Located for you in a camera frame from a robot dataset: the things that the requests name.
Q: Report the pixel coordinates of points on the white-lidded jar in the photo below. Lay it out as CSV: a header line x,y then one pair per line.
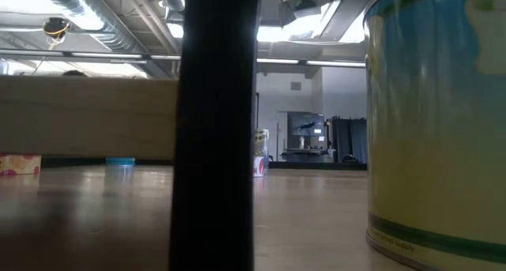
x,y
120,162

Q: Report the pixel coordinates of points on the background monitor station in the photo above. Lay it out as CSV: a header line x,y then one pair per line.
x,y
306,125

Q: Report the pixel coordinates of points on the ceiling light strip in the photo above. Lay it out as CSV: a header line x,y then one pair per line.
x,y
308,61
99,55

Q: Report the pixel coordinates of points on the black curtain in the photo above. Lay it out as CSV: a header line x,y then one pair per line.
x,y
352,138

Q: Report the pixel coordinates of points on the small black dome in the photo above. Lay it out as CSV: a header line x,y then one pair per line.
x,y
350,159

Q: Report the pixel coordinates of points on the bright ceiling light panel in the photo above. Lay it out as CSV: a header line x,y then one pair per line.
x,y
308,26

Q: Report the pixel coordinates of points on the grey wall vent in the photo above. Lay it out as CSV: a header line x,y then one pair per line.
x,y
295,85

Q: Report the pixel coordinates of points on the black aluminium table frame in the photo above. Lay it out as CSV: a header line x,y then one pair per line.
x,y
316,165

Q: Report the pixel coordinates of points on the silver ceiling air duct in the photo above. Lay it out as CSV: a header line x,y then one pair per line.
x,y
118,30

